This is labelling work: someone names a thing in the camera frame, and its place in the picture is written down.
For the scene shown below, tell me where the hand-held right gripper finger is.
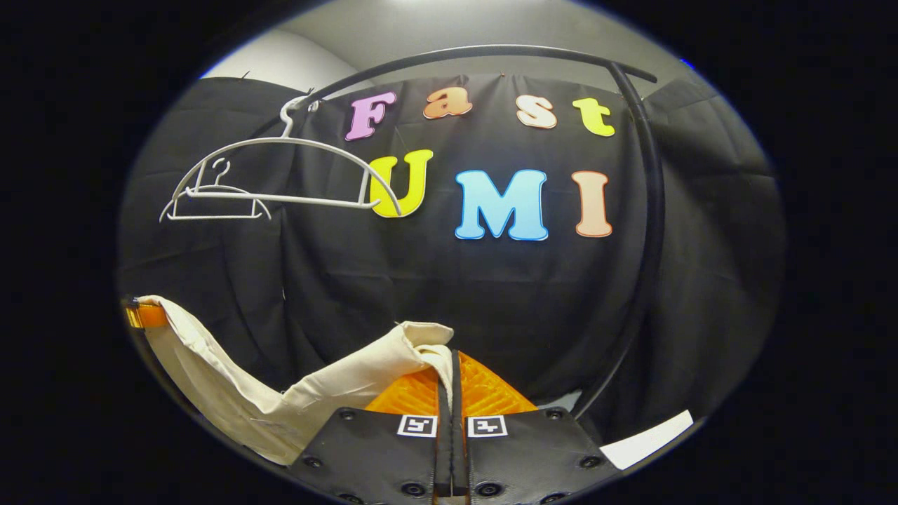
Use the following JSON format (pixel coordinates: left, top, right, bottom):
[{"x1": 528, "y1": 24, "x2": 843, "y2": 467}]
[
  {"x1": 453, "y1": 350, "x2": 622, "y2": 505},
  {"x1": 291, "y1": 365, "x2": 454, "y2": 505}
]

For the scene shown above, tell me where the black backdrop cloth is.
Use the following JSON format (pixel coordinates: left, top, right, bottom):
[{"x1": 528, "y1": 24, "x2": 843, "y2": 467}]
[{"x1": 118, "y1": 67, "x2": 786, "y2": 443}]

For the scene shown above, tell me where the white clothes hanger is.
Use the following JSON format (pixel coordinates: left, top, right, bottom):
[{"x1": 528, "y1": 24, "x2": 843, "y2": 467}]
[
  {"x1": 168, "y1": 158, "x2": 273, "y2": 222},
  {"x1": 159, "y1": 95, "x2": 403, "y2": 224}
]

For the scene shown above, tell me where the black clothes rack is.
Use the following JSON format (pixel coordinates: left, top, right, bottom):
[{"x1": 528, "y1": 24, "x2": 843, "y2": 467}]
[{"x1": 246, "y1": 44, "x2": 667, "y2": 422}]

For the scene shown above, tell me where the cream button shirt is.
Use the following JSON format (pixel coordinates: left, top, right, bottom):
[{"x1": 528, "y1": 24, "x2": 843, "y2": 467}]
[{"x1": 137, "y1": 295, "x2": 457, "y2": 468}]

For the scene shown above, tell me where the white sheet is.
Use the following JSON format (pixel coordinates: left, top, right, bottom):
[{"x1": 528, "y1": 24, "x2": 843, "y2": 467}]
[{"x1": 600, "y1": 410, "x2": 695, "y2": 471}]

